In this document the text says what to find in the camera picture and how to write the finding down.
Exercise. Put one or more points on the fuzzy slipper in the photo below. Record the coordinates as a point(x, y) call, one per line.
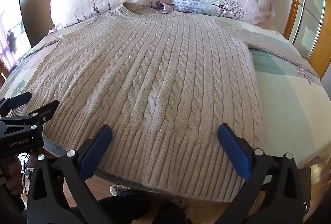
point(120, 189)

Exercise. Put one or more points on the person's dark pants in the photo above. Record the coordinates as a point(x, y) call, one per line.
point(144, 209)

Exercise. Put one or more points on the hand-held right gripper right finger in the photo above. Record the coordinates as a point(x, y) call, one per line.
point(232, 147)

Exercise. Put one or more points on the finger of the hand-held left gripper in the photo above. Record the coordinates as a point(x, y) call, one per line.
point(41, 110)
point(16, 100)

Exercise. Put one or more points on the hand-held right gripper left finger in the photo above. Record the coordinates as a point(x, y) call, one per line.
point(96, 145)

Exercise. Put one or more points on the person's left hand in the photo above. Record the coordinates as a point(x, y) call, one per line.
point(14, 177)

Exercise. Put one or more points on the pastel patchwork bed sheet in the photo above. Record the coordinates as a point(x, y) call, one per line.
point(284, 99)

